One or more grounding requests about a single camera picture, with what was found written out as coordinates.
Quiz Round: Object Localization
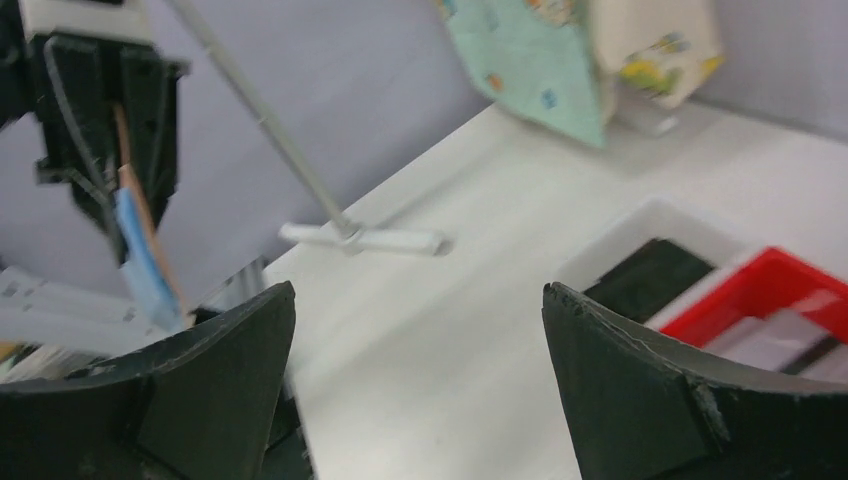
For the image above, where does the red plastic bin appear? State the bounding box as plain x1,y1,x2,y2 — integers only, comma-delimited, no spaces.
660,247,847,347

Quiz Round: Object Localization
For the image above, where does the silver cards stack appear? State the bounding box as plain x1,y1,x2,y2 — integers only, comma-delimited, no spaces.
702,309,847,384

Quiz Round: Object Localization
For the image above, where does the mint cartoon print cloth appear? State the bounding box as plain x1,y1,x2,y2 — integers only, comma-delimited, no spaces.
435,0,605,147

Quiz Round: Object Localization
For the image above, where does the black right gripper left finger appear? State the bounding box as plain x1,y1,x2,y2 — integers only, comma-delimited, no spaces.
1,282,297,479

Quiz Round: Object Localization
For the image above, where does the black cards stack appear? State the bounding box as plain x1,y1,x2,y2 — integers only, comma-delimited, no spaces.
584,238,715,324

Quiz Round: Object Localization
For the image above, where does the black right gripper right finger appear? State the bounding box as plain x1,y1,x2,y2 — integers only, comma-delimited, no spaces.
542,282,847,479

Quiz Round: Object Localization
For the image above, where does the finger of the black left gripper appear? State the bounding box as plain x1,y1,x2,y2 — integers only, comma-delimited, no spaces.
29,33,127,265
119,47,186,226

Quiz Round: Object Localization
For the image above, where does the yellow child shirt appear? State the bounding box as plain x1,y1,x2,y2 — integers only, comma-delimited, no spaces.
589,0,725,109

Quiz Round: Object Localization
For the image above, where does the white plastic bin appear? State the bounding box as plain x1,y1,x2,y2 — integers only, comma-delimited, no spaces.
555,196,763,330

